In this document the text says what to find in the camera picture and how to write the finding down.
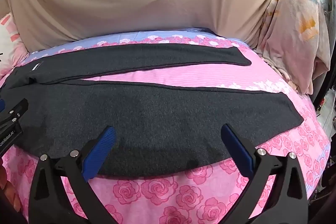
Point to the pink rose print bedsheet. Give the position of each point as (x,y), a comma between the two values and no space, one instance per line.
(183,74)

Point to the dark grey pants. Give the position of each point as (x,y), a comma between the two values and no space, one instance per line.
(157,113)

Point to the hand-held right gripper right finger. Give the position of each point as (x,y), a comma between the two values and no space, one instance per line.
(237,150)

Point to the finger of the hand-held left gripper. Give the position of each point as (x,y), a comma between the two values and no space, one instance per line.
(15,109)

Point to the person's left forearm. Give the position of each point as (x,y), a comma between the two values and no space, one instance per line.
(6,187)

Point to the pale floral quilt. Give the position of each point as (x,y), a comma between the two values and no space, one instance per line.
(288,16)

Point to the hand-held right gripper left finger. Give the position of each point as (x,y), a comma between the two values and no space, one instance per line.
(101,150)

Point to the pink and white pillow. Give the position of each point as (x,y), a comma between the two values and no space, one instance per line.
(10,37)

